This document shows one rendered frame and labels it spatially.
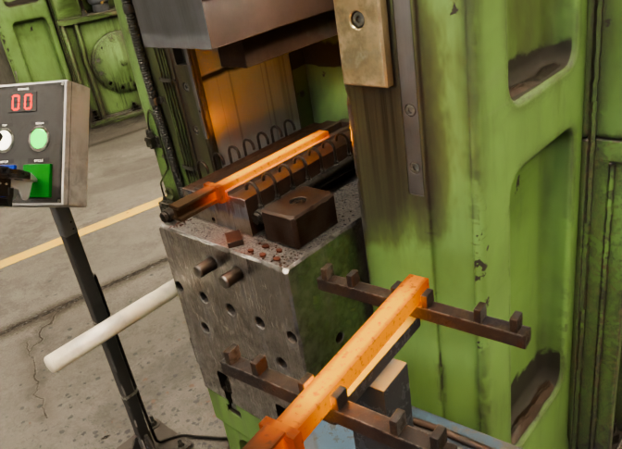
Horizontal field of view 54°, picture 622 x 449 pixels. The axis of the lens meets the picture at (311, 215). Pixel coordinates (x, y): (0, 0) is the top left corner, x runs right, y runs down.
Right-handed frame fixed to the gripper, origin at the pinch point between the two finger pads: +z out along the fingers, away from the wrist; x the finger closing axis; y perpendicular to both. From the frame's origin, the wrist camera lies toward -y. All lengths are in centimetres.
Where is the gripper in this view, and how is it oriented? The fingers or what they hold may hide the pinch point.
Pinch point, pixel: (31, 176)
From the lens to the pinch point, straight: 148.3
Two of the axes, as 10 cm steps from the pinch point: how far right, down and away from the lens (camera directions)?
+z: 3.2, 0.4, 9.5
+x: 9.5, 0.0, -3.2
